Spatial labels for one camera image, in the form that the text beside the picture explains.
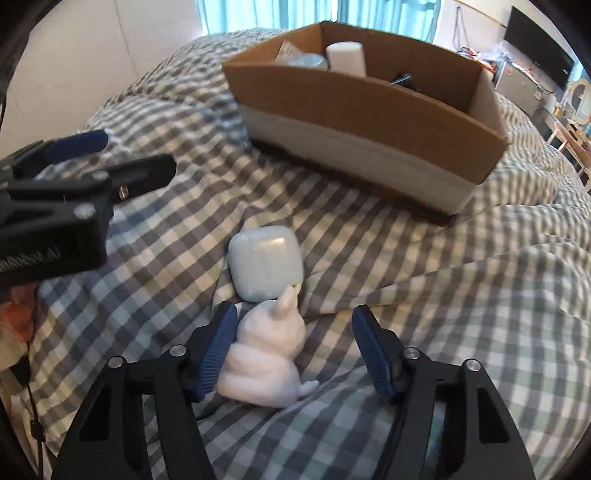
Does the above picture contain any black wall television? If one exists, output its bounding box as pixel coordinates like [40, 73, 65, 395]
[504, 6, 574, 90]

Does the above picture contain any grey checked bed cover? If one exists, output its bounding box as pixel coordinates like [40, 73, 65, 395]
[17, 30, 590, 479]

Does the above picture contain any white cylinder bottle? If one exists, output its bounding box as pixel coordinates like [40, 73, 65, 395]
[325, 41, 367, 78]

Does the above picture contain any right teal curtain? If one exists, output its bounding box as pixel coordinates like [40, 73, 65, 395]
[337, 0, 442, 43]

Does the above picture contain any clear plastic jar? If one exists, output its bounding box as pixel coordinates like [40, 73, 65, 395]
[287, 53, 329, 71]

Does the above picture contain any left teal curtain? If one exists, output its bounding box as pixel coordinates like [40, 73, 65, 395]
[195, 0, 338, 34]

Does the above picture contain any teal curtain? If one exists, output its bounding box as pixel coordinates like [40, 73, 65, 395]
[337, 0, 442, 43]
[195, 0, 338, 34]

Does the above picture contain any person's left hand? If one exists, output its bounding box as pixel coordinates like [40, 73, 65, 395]
[1, 284, 37, 371]

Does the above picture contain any pale blue earbud case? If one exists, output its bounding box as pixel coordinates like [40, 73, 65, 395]
[228, 226, 304, 303]

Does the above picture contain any silver mini fridge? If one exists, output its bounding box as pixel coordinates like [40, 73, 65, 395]
[494, 61, 545, 117]

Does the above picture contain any black cup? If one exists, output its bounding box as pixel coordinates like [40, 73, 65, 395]
[390, 73, 413, 88]

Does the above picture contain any brown cardboard box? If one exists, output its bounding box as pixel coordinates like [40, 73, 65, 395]
[222, 22, 508, 220]

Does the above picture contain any oval vanity mirror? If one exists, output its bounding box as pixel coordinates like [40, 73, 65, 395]
[569, 78, 591, 126]

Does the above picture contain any white rabbit figurine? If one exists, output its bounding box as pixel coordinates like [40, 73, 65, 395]
[215, 285, 320, 409]

